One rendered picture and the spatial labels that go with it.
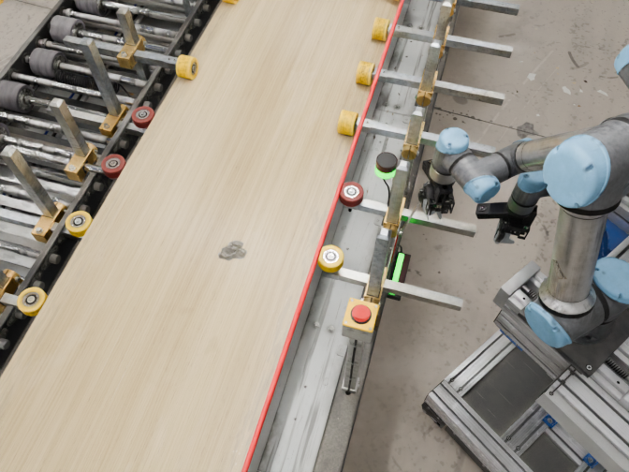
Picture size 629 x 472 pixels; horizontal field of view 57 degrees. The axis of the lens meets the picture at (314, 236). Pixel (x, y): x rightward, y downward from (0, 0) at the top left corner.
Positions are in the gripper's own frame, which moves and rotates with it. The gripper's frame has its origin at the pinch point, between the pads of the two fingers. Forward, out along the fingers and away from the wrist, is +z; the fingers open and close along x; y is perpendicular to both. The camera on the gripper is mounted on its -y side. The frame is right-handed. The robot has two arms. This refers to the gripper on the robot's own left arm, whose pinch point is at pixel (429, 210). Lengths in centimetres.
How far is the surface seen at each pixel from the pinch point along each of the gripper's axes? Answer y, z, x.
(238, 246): 4, 9, -58
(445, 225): -2.8, 13.3, 7.6
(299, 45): -86, 9, -35
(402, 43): -117, 37, 13
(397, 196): -4.3, -2.2, -9.3
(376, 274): 19.2, 2.3, -17.9
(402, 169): -4.6, -14.8, -9.4
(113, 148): -46, 18, -104
